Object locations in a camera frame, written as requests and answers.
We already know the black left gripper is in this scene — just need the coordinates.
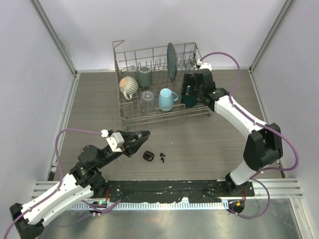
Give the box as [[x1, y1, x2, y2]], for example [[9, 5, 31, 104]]
[[96, 130, 148, 169]]

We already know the small black earbud case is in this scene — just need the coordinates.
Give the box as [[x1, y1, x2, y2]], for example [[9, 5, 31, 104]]
[[143, 151, 155, 162]]

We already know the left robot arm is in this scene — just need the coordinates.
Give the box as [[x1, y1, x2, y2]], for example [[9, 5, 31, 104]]
[[9, 129, 151, 239]]

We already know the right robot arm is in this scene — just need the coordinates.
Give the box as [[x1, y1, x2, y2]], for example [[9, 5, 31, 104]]
[[181, 69, 283, 197]]

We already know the dark green mug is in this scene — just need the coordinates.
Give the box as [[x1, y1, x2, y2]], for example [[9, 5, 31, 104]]
[[181, 95, 198, 108]]

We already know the black earbud with stem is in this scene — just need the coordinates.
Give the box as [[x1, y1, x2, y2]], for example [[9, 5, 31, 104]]
[[160, 153, 165, 163]]

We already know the light blue mug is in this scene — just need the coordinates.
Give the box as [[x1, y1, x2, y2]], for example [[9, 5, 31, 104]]
[[159, 88, 179, 112]]

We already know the dark teal plate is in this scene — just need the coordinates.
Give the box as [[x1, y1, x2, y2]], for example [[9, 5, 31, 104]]
[[166, 42, 177, 81]]

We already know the clear glass tumbler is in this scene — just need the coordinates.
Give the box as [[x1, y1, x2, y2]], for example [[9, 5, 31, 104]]
[[139, 91, 155, 113]]

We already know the grey ceramic cup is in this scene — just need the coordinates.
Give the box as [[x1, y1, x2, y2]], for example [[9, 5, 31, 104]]
[[137, 66, 153, 87]]

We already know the striped ceramic mug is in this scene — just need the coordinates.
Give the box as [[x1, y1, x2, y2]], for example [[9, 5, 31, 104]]
[[119, 76, 139, 101]]

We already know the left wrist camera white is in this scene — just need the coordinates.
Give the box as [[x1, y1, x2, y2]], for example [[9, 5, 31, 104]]
[[101, 129, 125, 152]]

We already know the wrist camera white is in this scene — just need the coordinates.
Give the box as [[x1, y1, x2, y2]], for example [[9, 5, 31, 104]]
[[196, 59, 212, 71], [101, 129, 125, 152]]

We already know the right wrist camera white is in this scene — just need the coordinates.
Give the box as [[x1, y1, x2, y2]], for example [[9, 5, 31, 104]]
[[196, 59, 212, 71]]

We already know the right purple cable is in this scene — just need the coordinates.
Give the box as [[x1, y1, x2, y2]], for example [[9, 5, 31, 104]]
[[201, 51, 300, 220]]

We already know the purple cable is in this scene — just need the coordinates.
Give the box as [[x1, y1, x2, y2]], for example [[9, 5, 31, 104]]
[[3, 128, 104, 239], [201, 51, 300, 220]]

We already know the metal wire dish rack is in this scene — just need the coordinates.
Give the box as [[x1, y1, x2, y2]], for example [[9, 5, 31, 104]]
[[113, 40, 210, 128]]

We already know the white slotted cable duct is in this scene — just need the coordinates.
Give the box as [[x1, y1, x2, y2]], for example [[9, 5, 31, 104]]
[[53, 201, 230, 211]]

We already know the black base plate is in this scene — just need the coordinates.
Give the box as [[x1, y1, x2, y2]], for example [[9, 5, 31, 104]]
[[79, 179, 255, 204]]

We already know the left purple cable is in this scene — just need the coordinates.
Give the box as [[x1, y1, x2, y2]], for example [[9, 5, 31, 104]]
[[3, 128, 104, 239]]

